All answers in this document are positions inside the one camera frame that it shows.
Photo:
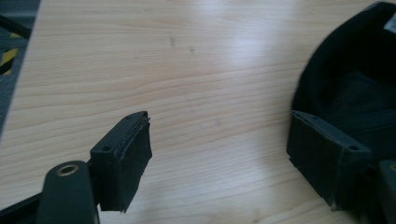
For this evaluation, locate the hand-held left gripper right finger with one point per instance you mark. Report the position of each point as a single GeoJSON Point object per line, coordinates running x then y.
{"type": "Point", "coordinates": [323, 155]}

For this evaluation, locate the black cap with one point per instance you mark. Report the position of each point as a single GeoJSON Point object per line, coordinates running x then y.
{"type": "Point", "coordinates": [351, 77]}

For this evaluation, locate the black and yellow striped bar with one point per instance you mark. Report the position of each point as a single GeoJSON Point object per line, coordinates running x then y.
{"type": "Point", "coordinates": [8, 59]}

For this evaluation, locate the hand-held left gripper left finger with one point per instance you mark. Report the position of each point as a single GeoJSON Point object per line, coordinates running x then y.
{"type": "Point", "coordinates": [123, 161]}

